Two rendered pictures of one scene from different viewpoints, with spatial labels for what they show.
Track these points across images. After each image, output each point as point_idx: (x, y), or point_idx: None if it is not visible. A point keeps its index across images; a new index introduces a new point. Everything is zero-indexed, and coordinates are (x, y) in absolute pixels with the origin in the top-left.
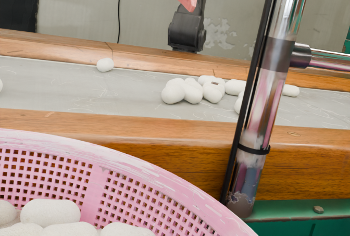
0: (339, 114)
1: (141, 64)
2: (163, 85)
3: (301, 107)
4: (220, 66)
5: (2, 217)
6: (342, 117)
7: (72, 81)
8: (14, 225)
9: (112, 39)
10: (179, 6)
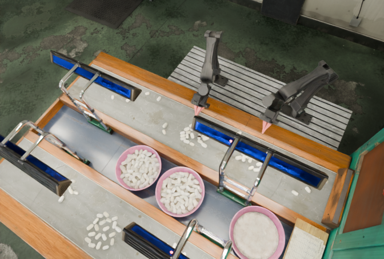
0: (285, 179)
1: (251, 132)
2: None
3: (277, 171)
4: (276, 141)
5: (192, 178)
6: (283, 182)
7: None
8: (192, 180)
9: None
10: (296, 98)
